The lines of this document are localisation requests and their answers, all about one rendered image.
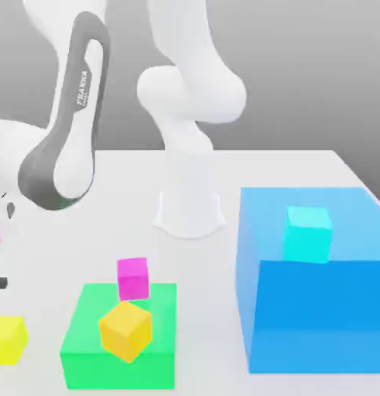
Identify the large blue box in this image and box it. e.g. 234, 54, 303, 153
235, 186, 380, 375

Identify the small orange cube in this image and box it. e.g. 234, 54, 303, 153
98, 300, 154, 364

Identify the small yellow cube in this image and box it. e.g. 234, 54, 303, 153
0, 315, 29, 367

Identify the small cyan cube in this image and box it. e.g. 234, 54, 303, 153
282, 205, 334, 265

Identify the small magenta cube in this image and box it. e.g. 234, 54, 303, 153
116, 257, 151, 302

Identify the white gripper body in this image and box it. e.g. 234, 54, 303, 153
0, 262, 12, 302

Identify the large green box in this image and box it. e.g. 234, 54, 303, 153
60, 282, 178, 391

